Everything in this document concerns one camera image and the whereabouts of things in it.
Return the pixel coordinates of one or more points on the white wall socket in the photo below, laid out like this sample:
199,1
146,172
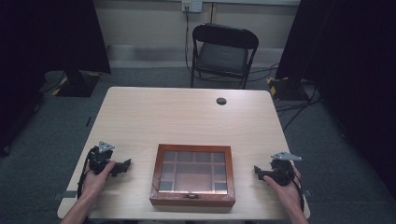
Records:
192,6

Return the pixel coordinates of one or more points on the black folding chair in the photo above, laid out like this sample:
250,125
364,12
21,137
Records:
223,54

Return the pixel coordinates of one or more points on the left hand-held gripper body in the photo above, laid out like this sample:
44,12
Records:
100,158

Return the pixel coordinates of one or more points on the wooden box with glass lid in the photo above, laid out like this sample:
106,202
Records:
193,174

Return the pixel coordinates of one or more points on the black stand base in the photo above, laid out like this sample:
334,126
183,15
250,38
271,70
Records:
77,82
288,88

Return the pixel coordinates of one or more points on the black curtain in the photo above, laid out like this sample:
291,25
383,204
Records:
345,77
46,56

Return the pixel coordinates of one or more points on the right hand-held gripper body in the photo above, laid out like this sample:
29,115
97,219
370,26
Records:
281,169

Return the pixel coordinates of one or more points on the person's left hand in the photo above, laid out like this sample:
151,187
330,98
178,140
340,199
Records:
96,179

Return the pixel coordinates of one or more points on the person's right hand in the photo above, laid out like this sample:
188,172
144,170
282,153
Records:
285,190

